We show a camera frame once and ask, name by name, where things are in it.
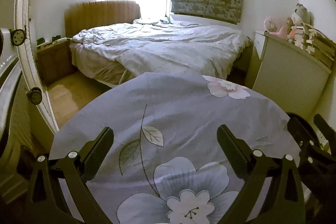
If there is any white dresser cabinet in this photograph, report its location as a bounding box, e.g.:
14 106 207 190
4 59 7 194
245 30 331 119

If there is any stack of books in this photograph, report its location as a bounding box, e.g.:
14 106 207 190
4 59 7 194
294 24 335 69

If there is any floral grey tablecloth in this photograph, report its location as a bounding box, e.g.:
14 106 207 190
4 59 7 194
50 73 300 223

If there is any grey plush toy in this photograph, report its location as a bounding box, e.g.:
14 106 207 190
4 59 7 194
291 3 313 26

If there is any wooden bedside table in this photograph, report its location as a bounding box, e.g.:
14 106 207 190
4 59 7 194
35 38 76 86

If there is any pink plush toy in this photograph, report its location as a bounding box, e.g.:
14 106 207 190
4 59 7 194
264 16 297 40

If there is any bed with white duvet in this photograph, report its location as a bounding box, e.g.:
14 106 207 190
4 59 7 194
70 20 252 86

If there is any brown padded headboard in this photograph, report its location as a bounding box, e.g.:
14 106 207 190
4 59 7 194
64 0 141 38

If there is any white door frame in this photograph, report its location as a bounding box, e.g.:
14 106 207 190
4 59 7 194
14 0 59 133

